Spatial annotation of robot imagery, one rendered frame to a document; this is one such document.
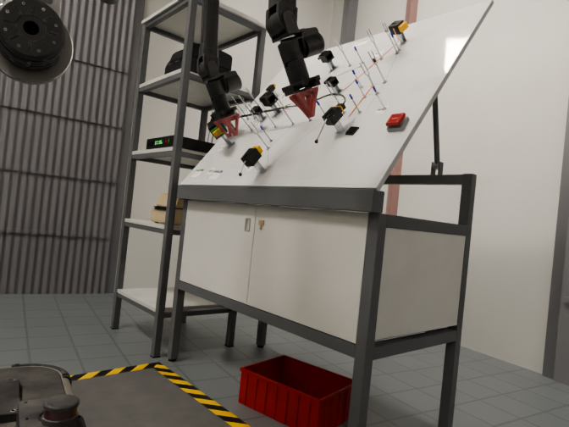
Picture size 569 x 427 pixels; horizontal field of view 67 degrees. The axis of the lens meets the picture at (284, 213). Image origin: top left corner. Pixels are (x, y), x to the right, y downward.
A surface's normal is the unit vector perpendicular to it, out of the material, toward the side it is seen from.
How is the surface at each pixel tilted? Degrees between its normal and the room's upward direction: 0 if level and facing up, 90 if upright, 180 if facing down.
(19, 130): 90
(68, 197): 90
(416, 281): 90
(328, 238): 90
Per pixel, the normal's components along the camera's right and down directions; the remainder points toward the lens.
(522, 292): -0.84, -0.09
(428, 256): 0.66, 0.06
